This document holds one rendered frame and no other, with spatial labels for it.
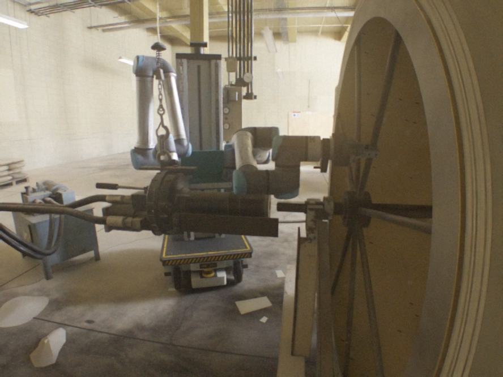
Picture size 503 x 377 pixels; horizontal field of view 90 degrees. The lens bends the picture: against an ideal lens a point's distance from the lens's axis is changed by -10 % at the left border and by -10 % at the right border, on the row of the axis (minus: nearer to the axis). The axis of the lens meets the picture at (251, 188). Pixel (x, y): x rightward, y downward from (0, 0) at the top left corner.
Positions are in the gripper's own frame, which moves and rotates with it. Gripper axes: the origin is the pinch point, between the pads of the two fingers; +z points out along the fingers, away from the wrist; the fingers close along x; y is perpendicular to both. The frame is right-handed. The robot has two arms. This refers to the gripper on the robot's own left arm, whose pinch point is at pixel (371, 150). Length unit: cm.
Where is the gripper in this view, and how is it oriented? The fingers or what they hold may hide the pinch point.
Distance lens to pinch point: 102.0
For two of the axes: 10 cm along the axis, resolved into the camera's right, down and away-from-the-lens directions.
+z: 9.9, 0.3, -1.5
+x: 1.3, -6.9, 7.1
